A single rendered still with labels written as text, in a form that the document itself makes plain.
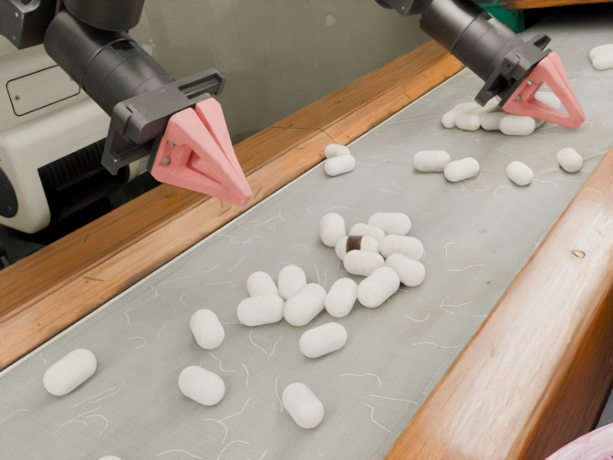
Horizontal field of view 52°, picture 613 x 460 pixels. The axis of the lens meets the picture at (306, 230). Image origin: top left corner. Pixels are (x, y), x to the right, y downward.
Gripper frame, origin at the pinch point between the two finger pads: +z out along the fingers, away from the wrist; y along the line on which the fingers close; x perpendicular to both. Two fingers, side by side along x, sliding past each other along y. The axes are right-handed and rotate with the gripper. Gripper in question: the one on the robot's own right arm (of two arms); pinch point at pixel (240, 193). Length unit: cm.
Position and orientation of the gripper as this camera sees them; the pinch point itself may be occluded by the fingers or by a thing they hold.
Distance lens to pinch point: 47.7
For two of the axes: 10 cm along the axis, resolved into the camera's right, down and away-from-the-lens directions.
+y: 6.0, -4.3, 6.8
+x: -3.8, 5.9, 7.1
